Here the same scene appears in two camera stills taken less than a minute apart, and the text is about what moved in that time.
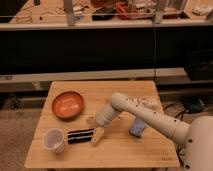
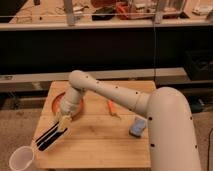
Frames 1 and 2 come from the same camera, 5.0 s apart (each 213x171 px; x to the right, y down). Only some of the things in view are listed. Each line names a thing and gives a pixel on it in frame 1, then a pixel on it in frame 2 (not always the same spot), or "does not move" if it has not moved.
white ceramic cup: (53, 139) to (21, 158)
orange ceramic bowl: (68, 105) does not move
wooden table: (67, 135) does not move
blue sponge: (137, 128) does not move
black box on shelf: (199, 64) does not move
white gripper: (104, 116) to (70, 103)
